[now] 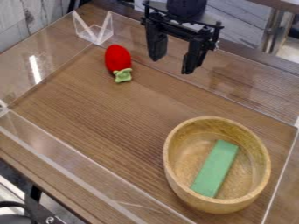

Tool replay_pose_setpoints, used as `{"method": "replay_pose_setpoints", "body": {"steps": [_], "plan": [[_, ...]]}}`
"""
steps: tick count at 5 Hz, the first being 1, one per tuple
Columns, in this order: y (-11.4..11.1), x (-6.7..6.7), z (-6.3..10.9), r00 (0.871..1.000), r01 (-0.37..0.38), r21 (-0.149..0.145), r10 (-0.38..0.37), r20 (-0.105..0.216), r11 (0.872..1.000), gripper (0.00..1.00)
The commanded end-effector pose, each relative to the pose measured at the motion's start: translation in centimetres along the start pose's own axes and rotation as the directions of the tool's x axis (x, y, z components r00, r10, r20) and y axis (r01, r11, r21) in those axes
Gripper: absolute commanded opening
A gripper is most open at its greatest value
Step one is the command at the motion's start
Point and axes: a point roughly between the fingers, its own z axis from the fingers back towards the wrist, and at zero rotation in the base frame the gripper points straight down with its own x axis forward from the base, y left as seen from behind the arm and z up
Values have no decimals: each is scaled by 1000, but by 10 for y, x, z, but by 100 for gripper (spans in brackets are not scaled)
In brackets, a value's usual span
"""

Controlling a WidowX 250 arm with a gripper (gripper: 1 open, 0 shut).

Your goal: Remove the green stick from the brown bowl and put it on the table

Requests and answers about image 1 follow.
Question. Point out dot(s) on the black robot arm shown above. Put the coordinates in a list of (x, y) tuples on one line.
[(180, 18)]

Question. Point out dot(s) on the green stick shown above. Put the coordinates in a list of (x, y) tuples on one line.
[(215, 168)]

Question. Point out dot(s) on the brown wooden bowl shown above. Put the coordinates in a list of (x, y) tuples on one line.
[(187, 146)]

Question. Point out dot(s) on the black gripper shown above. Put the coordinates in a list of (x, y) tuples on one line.
[(183, 19)]

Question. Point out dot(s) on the red plush strawberry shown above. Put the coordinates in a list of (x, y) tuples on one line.
[(119, 63)]

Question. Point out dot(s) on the clear acrylic corner bracket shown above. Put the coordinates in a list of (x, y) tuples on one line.
[(96, 34)]

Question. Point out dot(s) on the metal table leg background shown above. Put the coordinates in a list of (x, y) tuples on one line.
[(277, 29)]

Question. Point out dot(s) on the clear acrylic tray wall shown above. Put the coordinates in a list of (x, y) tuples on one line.
[(88, 189)]

